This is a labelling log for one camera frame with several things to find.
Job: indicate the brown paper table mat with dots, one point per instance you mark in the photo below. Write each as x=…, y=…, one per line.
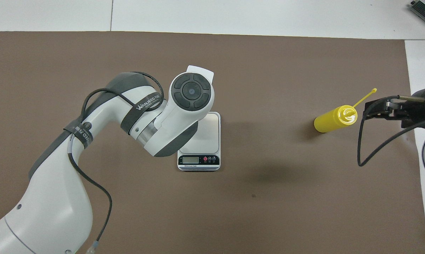
x=269, y=70

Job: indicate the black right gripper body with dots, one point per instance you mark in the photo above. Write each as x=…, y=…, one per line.
x=415, y=113

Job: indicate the yellow squeeze bottle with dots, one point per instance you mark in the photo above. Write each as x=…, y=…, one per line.
x=330, y=120

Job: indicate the silver digital kitchen scale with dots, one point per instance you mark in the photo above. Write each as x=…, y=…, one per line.
x=209, y=135

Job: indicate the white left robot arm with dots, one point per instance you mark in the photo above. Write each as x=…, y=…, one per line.
x=57, y=197

